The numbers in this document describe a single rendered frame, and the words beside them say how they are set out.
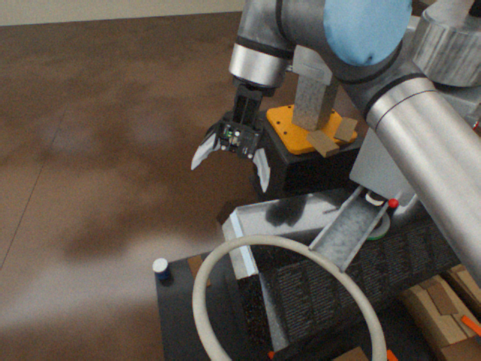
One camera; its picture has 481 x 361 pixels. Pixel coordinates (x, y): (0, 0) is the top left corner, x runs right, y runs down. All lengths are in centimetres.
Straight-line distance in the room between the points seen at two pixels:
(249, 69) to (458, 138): 27
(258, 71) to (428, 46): 52
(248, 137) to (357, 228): 71
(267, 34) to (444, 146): 26
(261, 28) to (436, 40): 52
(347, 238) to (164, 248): 157
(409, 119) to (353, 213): 76
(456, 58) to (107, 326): 214
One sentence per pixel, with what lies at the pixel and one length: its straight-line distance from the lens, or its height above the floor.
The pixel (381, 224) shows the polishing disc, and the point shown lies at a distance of 139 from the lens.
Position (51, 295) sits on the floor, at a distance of 244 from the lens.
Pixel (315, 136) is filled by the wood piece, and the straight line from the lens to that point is 186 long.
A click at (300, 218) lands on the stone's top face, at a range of 136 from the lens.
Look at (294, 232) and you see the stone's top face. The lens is 132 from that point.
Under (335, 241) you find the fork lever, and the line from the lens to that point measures 102.
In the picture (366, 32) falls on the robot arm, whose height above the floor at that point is 184.
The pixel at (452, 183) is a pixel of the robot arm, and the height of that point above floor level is 173.
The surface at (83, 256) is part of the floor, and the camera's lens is 249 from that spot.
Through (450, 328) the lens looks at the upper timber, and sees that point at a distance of 217.
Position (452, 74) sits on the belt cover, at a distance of 86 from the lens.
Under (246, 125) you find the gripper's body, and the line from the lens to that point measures 45.
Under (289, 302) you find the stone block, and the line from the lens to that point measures 130.
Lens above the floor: 194
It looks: 47 degrees down
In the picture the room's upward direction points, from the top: straight up
